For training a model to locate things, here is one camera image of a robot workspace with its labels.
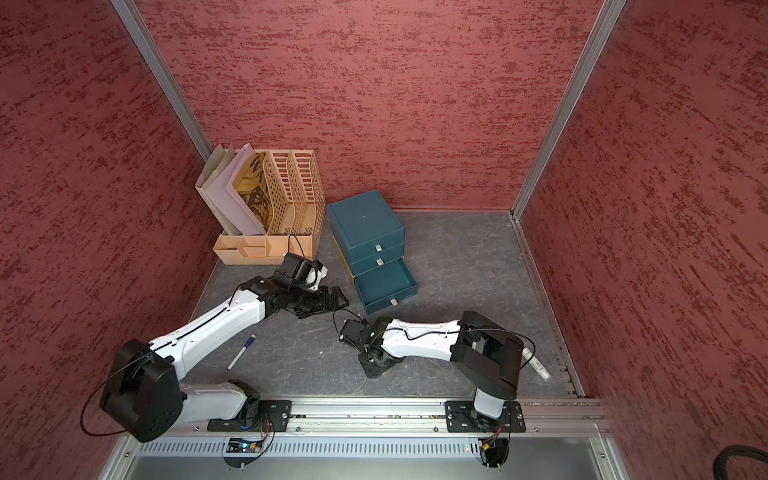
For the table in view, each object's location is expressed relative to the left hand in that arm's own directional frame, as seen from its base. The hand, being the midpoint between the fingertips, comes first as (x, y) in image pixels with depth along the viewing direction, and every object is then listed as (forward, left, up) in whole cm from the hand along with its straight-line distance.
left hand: (334, 312), depth 82 cm
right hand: (-13, -13, -11) cm, 21 cm away
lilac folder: (+31, +35, +17) cm, 50 cm away
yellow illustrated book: (+40, +32, +10) cm, 52 cm away
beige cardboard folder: (+42, +39, +20) cm, 61 cm away
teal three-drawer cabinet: (+17, -10, +11) cm, 23 cm away
